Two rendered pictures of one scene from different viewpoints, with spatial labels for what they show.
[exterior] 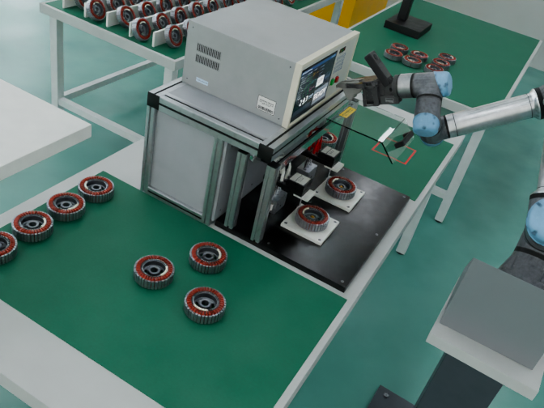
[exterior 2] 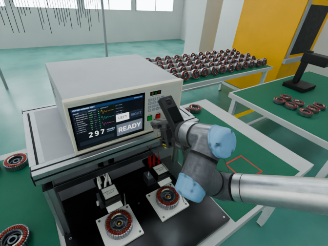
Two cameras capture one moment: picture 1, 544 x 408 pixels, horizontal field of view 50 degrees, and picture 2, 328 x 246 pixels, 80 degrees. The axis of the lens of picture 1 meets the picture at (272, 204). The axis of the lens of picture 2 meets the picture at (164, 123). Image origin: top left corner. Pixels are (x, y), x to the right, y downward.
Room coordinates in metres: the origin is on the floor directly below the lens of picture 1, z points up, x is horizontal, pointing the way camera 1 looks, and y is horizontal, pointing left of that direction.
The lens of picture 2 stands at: (1.31, -0.49, 1.60)
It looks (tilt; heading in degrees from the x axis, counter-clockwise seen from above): 34 degrees down; 32
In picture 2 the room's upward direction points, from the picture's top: 5 degrees clockwise
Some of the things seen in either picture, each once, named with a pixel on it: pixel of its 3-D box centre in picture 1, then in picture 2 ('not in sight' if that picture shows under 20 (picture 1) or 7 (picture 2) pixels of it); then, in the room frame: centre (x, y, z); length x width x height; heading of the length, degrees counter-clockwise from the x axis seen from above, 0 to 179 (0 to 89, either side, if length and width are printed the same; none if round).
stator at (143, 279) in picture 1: (154, 271); not in sight; (1.20, 0.28, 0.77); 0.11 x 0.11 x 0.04
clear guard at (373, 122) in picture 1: (363, 125); (183, 155); (1.87, -0.24, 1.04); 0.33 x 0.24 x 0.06; 69
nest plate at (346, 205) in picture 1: (338, 193); (167, 200); (1.81, -0.23, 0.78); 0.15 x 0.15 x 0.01; 69
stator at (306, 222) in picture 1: (312, 218); (119, 223); (1.59, -0.14, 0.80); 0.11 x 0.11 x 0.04
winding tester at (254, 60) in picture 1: (273, 56); (113, 93); (1.83, 0.11, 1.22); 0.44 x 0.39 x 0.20; 159
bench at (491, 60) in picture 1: (424, 93); (305, 124); (3.98, -0.87, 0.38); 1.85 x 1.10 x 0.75; 159
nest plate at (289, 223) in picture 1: (310, 223); (119, 226); (1.59, -0.14, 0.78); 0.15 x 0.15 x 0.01; 69
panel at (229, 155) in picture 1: (271, 144); (120, 154); (1.79, 0.05, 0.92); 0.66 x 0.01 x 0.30; 159
